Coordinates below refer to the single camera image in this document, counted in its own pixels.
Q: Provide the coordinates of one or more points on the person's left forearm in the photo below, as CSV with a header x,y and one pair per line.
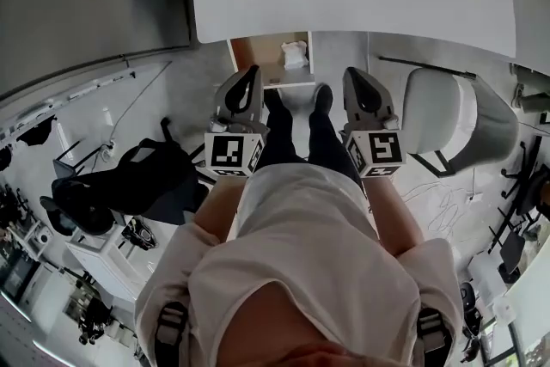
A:
x,y
215,210

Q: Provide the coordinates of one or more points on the person's right leg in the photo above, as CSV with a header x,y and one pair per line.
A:
x,y
326,137

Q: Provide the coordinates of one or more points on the person's leg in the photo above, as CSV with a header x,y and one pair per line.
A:
x,y
279,133
326,137

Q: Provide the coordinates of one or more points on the white wooden drawer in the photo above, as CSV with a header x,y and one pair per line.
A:
x,y
266,56

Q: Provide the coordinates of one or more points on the person's left leg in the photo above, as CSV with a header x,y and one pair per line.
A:
x,y
279,133

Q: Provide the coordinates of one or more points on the person's white shirt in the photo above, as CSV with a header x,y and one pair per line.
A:
x,y
301,253

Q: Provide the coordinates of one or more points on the black office chair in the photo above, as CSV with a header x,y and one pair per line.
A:
x,y
129,180

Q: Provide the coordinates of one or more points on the person's black right shoe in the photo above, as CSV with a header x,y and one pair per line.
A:
x,y
323,96

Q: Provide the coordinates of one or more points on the white floor power strip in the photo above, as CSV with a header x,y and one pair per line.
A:
x,y
109,148

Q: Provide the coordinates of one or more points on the white low cabinet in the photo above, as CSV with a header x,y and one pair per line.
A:
x,y
103,258

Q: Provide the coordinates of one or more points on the white metal rack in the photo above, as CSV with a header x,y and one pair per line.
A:
x,y
64,94

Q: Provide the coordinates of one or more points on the white cloth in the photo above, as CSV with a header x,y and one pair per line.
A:
x,y
294,54

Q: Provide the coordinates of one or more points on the person's head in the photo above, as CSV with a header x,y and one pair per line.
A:
x,y
318,354

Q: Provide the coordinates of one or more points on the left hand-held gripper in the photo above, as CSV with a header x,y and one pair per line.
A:
x,y
227,152

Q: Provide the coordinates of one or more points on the hanging black bags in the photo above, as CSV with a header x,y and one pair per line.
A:
x,y
38,134

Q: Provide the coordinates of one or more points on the grey and white chair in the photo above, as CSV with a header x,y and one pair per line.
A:
x,y
434,116

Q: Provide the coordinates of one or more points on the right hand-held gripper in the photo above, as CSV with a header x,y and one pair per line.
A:
x,y
380,150

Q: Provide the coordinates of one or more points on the person's right forearm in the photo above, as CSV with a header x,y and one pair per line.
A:
x,y
391,215

